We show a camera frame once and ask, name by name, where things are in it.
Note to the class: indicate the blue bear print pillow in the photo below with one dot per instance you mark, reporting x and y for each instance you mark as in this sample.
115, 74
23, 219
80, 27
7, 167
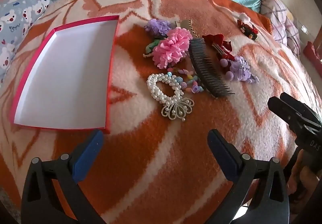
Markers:
17, 17

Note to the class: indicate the red bow hair clip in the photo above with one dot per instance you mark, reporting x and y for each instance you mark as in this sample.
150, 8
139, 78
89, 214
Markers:
221, 49

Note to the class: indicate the orange and white blanket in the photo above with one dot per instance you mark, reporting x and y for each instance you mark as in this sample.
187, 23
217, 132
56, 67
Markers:
161, 163

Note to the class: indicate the green flower hair clip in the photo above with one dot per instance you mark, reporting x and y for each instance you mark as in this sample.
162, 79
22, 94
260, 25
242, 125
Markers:
151, 46

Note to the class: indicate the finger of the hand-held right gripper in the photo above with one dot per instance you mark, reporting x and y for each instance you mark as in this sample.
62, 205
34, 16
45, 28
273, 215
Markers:
279, 108
294, 102

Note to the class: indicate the red box with white inside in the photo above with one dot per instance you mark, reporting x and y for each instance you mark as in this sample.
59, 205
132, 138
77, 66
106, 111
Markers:
70, 73

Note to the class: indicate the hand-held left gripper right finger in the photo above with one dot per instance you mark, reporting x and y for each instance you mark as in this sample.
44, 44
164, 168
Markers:
221, 153

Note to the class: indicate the pearl butterfly hair accessory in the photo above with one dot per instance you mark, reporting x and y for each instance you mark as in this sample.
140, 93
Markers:
171, 103

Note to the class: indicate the purple plaid cloth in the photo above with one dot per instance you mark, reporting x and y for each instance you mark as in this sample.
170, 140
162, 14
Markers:
281, 20

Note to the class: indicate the beige claw hair clip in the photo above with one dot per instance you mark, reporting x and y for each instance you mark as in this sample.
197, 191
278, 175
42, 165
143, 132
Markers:
187, 25

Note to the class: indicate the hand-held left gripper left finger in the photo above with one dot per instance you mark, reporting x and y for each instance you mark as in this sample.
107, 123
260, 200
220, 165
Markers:
88, 156

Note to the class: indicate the black hair comb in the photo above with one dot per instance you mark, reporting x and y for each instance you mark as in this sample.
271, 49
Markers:
203, 65

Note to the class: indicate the red and black bow clip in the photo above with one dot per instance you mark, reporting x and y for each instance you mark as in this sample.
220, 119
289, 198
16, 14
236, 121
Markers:
247, 28

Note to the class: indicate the red furniture piece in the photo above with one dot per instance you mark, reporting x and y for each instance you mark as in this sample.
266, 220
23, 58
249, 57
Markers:
314, 54

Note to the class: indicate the person's right hand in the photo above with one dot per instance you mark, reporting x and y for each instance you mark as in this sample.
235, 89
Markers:
300, 171

